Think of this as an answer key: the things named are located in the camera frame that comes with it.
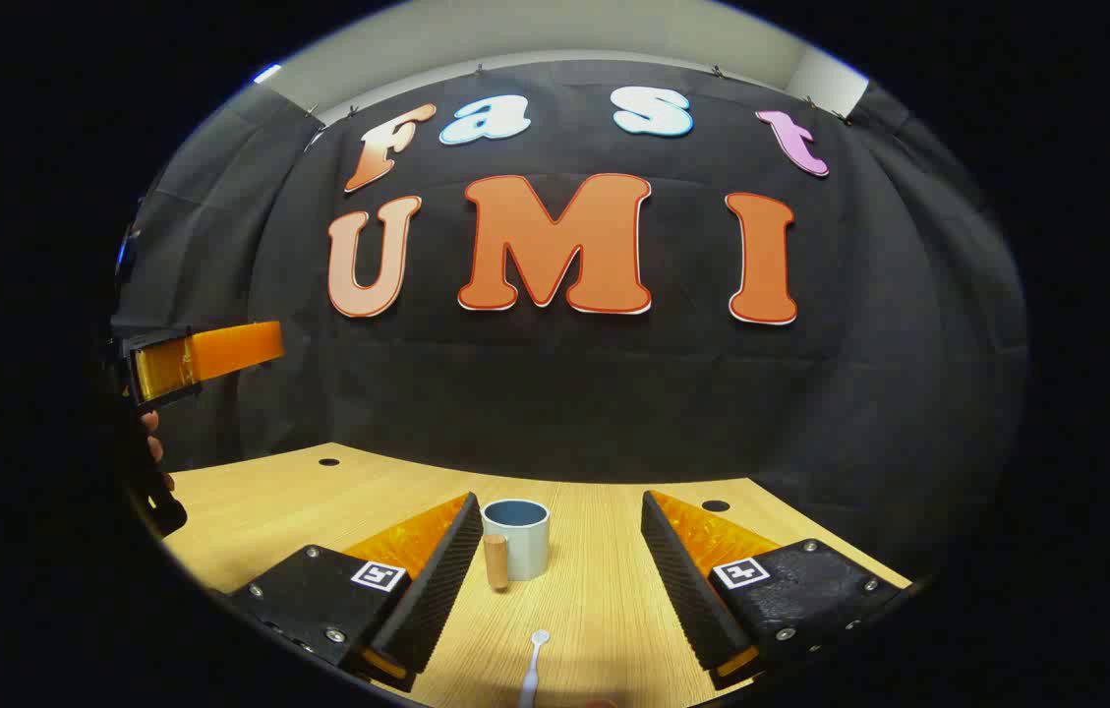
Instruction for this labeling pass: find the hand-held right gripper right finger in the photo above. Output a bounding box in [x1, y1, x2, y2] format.
[640, 490, 912, 689]

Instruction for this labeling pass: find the wooden desktop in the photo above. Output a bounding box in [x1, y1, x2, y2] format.
[161, 442, 912, 708]

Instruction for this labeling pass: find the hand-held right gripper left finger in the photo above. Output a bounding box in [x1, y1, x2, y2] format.
[225, 492, 484, 694]

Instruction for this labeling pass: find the black backdrop cloth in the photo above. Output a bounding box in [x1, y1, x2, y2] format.
[112, 59, 1032, 591]

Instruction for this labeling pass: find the white toothbrush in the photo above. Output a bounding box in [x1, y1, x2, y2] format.
[516, 629, 552, 708]

